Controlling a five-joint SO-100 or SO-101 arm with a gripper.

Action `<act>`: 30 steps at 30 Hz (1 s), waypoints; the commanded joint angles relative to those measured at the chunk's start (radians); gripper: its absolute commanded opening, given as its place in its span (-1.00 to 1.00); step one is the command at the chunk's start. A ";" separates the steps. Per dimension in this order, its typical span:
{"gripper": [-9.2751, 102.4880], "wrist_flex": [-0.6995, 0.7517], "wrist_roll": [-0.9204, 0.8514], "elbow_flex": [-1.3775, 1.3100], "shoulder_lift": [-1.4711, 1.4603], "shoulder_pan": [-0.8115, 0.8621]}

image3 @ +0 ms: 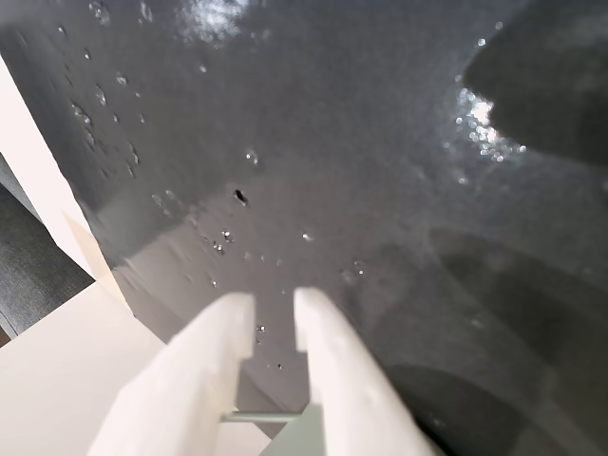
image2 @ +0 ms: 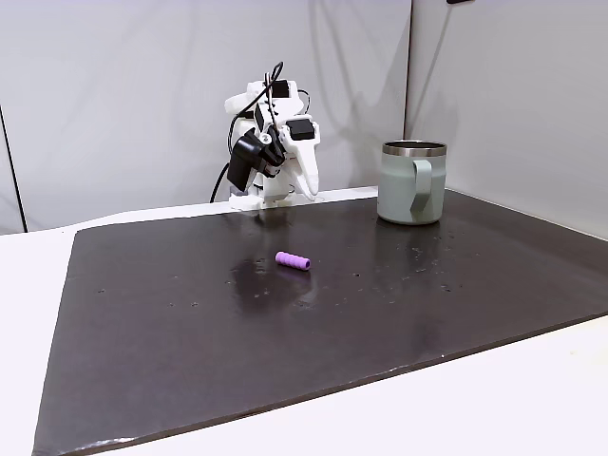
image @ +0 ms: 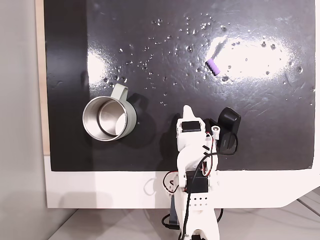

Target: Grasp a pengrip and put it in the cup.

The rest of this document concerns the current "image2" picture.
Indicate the purple ribbed pen grip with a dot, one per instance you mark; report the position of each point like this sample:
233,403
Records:
293,260

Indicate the pale green steel-rimmed mug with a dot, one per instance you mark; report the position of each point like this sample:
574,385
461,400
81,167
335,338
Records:
408,190

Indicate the dark brown table mat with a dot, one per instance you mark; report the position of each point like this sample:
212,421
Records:
304,323

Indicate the black camera box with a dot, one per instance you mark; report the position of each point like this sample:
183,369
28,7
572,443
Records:
244,162

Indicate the black wall-mounted object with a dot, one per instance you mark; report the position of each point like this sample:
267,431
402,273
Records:
460,1

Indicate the thin black wall strip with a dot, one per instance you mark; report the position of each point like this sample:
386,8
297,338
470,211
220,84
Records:
13,171

